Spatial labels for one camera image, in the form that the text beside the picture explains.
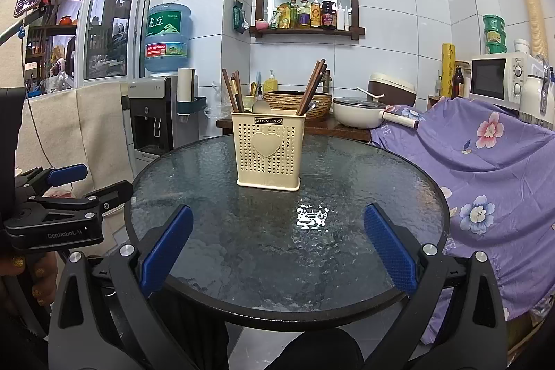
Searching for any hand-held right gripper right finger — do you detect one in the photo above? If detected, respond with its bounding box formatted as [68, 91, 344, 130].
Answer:
[363, 203, 509, 370]

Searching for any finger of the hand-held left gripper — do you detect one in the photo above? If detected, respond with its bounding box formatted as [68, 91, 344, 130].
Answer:
[26, 180, 134, 223]
[15, 163, 88, 197]

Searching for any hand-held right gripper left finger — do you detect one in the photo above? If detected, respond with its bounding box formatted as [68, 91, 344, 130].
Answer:
[47, 204, 194, 370]

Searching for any cream perforated utensil holder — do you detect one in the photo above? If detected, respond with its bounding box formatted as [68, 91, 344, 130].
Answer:
[230, 111, 306, 192]

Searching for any person's left hand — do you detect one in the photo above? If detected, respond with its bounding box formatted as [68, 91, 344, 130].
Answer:
[0, 251, 59, 312]

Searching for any beige cloth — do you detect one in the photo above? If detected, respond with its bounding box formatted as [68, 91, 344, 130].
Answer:
[15, 81, 135, 223]

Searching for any round glass table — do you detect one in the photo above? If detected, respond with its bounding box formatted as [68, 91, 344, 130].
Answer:
[124, 134, 452, 332]

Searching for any grey water dispenser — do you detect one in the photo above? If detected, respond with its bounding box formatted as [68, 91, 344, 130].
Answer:
[127, 75, 178, 163]

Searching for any person's left leg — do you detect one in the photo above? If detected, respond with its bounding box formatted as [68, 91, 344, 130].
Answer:
[152, 287, 230, 370]

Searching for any person's leg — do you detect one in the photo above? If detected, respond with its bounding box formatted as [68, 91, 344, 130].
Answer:
[152, 287, 230, 370]
[275, 326, 366, 370]

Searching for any person's right leg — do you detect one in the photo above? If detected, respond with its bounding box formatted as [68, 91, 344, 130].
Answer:
[275, 326, 366, 370]

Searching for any teal cup holder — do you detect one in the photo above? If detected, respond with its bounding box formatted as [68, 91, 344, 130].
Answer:
[176, 96, 210, 118]

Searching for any purple floral cloth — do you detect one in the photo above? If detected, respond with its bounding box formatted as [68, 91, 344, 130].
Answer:
[370, 97, 555, 347]

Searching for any white paper cup stack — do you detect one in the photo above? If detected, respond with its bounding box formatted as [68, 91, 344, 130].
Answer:
[177, 68, 196, 102]

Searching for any white pan with glass lid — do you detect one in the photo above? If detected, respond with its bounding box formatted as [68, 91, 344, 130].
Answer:
[332, 97, 420, 130]

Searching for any aluminium sliding window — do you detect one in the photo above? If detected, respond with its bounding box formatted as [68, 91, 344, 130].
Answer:
[24, 0, 157, 93]

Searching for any brown and white rice cooker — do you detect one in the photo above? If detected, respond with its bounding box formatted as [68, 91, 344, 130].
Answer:
[368, 72, 417, 107]

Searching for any woven basin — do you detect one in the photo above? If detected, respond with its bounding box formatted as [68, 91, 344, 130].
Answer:
[263, 90, 333, 123]

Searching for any yellow roll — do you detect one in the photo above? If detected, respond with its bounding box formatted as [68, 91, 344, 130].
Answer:
[441, 43, 457, 99]

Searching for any white microwave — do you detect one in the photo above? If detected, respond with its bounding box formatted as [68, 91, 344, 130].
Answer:
[470, 51, 547, 111]

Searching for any white thermos kettle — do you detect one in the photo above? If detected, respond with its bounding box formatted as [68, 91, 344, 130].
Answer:
[519, 57, 555, 131]

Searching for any green hanging packet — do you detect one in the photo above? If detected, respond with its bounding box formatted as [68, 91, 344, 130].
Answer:
[233, 0, 250, 34]

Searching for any stack of green cups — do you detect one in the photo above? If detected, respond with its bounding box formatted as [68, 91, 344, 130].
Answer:
[483, 15, 506, 54]

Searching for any yellow seasoning packet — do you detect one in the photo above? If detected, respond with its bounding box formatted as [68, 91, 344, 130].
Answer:
[274, 3, 291, 29]

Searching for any dark soy sauce bottle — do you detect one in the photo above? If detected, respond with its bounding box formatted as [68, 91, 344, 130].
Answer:
[321, 0, 338, 31]

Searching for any tall yellow paper cup stack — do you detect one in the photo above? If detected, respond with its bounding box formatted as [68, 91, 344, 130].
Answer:
[514, 0, 549, 57]

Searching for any wooden framed wall shelf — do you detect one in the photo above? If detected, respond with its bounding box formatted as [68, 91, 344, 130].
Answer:
[248, 0, 366, 42]

